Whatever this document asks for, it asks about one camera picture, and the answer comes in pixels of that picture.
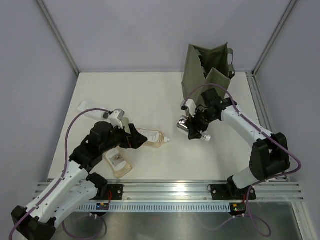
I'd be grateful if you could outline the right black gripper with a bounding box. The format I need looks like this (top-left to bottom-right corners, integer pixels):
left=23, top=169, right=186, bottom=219
left=184, top=105, right=217, bottom=140

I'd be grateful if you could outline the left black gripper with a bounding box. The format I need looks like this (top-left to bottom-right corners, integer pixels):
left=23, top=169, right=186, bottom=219
left=100, top=122, right=147, bottom=154

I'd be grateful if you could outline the silver metallic bottle white cap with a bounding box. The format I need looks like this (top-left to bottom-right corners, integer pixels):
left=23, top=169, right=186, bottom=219
left=176, top=116, right=212, bottom=142

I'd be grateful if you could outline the amber soap bottle white cap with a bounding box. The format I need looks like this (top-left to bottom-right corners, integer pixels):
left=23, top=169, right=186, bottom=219
left=137, top=128, right=171, bottom=148

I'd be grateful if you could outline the pale green cylindrical bottle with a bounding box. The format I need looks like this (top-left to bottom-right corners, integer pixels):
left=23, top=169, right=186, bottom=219
left=121, top=117, right=130, bottom=133

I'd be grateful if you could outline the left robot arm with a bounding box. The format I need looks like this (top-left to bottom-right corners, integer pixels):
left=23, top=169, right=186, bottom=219
left=9, top=121, right=148, bottom=240

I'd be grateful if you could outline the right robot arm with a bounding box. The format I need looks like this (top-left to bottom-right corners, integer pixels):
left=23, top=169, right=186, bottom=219
left=181, top=88, right=290, bottom=200

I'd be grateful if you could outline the olive green canvas bag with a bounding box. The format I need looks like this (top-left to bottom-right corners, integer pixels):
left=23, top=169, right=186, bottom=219
left=181, top=43, right=236, bottom=106

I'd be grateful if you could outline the white flat bottle black cap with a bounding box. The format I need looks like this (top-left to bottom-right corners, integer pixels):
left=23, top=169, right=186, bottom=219
left=76, top=100, right=111, bottom=122

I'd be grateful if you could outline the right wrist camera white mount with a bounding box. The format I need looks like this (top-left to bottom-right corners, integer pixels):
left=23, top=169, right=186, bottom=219
left=180, top=99, right=197, bottom=118

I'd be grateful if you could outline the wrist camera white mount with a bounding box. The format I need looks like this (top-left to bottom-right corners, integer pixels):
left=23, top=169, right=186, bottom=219
left=107, top=109, right=125, bottom=129
left=180, top=99, right=197, bottom=118

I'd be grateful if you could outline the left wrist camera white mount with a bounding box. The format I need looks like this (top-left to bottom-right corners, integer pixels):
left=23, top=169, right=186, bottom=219
left=107, top=109, right=125, bottom=129

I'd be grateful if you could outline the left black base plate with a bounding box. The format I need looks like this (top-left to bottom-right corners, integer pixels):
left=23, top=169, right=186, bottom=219
left=93, top=184, right=124, bottom=201

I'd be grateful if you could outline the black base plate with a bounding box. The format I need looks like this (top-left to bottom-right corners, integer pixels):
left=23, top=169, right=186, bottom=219
left=209, top=183, right=257, bottom=201
left=93, top=184, right=124, bottom=201

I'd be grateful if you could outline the aluminium front rail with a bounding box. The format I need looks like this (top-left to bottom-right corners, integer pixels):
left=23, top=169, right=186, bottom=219
left=31, top=181, right=305, bottom=203

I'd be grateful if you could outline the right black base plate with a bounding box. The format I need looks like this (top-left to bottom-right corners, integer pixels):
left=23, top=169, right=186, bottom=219
left=209, top=183, right=257, bottom=201

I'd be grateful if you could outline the white slotted cable duct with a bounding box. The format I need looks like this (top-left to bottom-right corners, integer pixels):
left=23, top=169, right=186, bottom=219
left=75, top=202, right=231, bottom=213

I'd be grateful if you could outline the left aluminium frame post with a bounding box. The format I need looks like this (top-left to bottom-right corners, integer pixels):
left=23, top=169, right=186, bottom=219
left=34, top=0, right=80, bottom=77

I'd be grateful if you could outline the aluminium frame post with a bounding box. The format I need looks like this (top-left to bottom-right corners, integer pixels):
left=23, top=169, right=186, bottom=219
left=34, top=0, right=80, bottom=77
left=251, top=0, right=300, bottom=77

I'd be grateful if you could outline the right aluminium frame post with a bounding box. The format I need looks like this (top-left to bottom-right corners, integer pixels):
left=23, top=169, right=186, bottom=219
left=251, top=0, right=300, bottom=77

